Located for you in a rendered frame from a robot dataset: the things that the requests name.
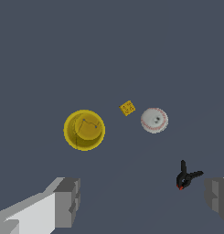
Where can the small yellow cube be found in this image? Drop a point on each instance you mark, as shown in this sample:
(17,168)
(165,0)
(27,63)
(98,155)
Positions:
(127,108)

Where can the white baseball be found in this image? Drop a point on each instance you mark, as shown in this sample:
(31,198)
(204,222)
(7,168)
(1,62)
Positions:
(154,120)

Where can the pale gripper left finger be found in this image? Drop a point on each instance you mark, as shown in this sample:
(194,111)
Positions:
(40,207)

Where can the yellow bowl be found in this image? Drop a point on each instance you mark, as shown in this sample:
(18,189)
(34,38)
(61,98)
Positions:
(84,130)

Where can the black spring clamp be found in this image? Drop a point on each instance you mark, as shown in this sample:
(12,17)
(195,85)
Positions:
(185,178)

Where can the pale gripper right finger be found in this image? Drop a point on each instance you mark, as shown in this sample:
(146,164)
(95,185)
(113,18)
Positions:
(218,195)

